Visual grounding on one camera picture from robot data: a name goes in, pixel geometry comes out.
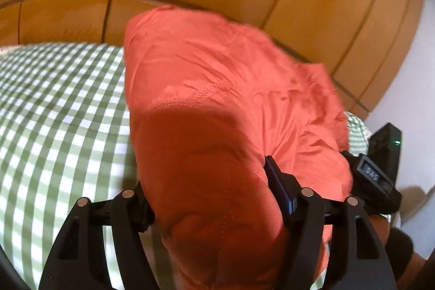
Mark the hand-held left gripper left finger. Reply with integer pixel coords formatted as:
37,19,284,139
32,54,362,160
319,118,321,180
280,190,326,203
37,179,160,290

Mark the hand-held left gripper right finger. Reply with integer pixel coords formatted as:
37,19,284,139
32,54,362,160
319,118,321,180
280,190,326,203
264,155,398,290

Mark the red puffer jacket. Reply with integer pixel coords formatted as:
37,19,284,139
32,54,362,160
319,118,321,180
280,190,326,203
124,5,354,290

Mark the person's right forearm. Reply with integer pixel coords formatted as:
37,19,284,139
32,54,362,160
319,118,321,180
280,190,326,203
369,213,427,280

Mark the green checked bed sheet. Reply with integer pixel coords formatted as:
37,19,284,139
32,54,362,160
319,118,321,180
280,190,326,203
0,42,372,290

